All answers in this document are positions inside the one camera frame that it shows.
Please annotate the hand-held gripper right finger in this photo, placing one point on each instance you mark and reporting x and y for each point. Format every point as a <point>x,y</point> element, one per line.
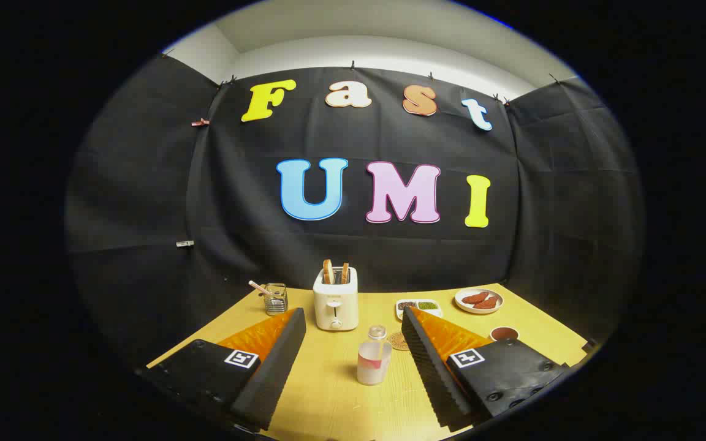
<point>432,373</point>

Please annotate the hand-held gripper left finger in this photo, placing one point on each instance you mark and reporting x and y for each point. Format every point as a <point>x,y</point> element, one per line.
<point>273,373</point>

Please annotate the round brown coaster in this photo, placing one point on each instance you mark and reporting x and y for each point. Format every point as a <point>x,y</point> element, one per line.
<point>397,341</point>

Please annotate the clear juice bottle pink label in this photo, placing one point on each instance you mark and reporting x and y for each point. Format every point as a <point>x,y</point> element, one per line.
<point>372,364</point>

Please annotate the wooden table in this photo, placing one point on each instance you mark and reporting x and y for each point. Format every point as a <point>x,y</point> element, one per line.
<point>328,398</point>

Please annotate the white divided condiment dish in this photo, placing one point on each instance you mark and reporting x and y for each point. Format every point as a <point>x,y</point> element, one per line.
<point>417,305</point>

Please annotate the round white plate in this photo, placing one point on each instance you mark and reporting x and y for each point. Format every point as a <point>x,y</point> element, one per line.
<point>460,303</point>

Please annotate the brown meat piece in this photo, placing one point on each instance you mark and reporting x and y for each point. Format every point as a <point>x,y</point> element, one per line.
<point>474,298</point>
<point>488,303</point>

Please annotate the cream white toaster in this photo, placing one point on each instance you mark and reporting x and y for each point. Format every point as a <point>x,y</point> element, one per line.
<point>334,306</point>

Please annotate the toast bread slice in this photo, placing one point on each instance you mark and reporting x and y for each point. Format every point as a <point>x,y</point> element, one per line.
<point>345,274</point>
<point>327,272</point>

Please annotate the black backdrop cloth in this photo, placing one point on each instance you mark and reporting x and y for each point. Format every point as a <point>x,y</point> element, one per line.
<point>255,245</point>

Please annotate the pink clip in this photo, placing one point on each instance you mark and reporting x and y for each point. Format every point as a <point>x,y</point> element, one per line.
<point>200,122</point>

